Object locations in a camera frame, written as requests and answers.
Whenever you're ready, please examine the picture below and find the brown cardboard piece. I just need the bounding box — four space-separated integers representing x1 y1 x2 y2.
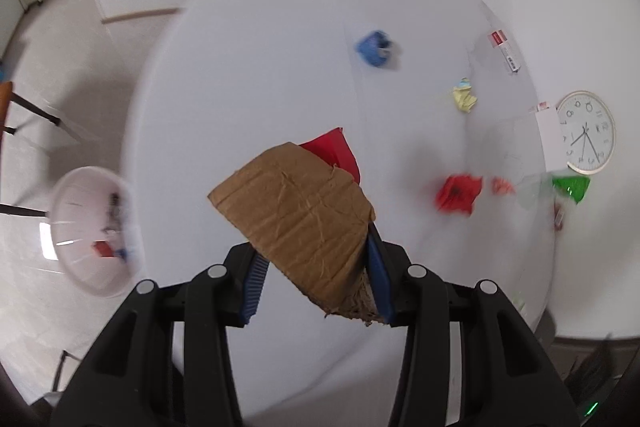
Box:
207 142 388 327

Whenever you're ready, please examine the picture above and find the clear plastic bottle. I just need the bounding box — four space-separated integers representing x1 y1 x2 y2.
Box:
517 174 568 230

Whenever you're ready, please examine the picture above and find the red and white box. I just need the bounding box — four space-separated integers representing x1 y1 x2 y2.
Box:
487 29 523 74

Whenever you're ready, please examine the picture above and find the round wall clock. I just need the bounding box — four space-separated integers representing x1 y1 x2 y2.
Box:
556 91 617 175

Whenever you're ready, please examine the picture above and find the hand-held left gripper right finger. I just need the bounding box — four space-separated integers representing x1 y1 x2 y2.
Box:
364 222 583 427

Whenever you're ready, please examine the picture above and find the yellow crumpled paper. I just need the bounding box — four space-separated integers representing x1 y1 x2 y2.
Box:
451 78 478 112

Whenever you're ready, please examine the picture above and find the red paper sheet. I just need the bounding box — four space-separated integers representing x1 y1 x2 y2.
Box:
299 127 362 185

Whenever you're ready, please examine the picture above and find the red crumpled paper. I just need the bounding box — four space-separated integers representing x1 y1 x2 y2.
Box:
435 174 485 215

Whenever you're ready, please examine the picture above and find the blue crumpled paper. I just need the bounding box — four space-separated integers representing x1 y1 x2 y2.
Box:
354 29 401 70

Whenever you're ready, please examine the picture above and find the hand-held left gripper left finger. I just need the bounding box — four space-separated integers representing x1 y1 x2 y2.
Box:
59 244 273 427

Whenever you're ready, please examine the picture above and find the brown leather chair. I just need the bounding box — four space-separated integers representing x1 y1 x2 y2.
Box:
0 79 66 218

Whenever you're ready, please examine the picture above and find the white card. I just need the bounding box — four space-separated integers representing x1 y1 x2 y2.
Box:
530 103 568 172

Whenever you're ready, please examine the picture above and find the green plastic wrapper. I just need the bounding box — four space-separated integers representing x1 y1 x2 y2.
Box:
552 175 591 205

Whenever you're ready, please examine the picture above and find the translucent plastic bucket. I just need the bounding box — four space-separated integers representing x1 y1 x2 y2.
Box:
50 167 143 298

